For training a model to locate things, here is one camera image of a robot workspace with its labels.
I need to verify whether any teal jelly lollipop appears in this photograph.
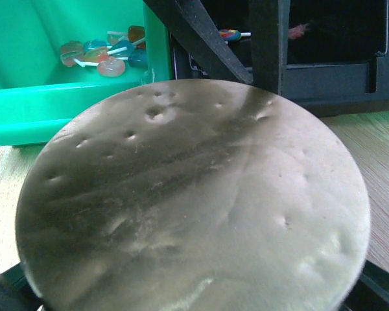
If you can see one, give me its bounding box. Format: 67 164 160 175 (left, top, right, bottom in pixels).
108 40 148 69

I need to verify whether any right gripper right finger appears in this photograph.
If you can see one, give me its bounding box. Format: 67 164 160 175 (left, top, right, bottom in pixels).
339 260 389 311

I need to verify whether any rainbow swirl lollipop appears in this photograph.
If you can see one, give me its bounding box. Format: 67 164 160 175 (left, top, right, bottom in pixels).
219 29 251 42

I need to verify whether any pink jelly lollipop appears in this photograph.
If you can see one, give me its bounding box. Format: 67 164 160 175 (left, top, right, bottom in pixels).
73 56 126 78

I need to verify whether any gold jar lid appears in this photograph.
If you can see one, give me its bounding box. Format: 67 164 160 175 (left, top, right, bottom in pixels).
16 79 370 310

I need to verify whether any orange jelly lollipop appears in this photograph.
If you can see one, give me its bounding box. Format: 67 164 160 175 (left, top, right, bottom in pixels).
106 25 147 46

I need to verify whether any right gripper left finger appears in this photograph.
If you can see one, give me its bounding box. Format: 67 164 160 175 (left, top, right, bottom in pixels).
0 264 43 311

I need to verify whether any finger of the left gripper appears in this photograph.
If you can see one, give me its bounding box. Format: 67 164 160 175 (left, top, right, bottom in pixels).
249 0 290 95
145 0 253 85

